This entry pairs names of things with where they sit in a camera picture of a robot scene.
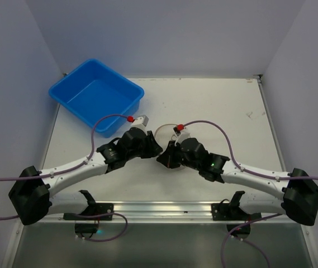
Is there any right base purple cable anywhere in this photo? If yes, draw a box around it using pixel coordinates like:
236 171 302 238
221 213 285 268

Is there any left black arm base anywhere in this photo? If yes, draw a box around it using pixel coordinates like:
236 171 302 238
63 190 114 238

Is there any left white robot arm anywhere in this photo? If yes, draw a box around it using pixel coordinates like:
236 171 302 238
8 127 163 226

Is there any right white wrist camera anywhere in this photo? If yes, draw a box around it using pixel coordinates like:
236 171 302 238
171 124 190 144

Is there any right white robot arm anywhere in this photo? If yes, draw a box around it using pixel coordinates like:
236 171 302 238
156 138 318 226

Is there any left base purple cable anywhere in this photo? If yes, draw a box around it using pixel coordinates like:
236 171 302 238
76 212 128 242

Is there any aluminium mounting rail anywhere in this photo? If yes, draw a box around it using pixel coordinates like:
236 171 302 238
42 195 285 221

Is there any round beige mesh laundry bag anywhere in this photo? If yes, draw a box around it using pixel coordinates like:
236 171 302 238
154 123 185 170

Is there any blue plastic bin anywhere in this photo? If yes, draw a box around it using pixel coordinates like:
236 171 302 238
49 59 144 128

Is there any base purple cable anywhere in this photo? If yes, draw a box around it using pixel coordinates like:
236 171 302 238
221 213 285 268
76 212 128 242

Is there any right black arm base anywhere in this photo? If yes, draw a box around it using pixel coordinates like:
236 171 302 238
211 191 262 239

